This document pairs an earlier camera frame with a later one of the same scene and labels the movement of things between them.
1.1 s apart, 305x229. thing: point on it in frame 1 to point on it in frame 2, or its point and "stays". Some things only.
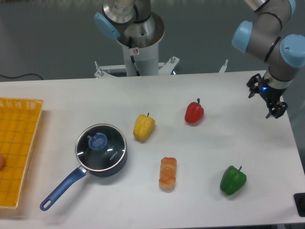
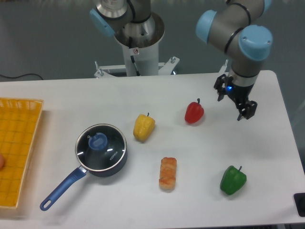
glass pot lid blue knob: [97, 141] stays
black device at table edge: [299, 201] stays
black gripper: [271, 94] to [239, 94]
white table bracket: [223, 69] stays
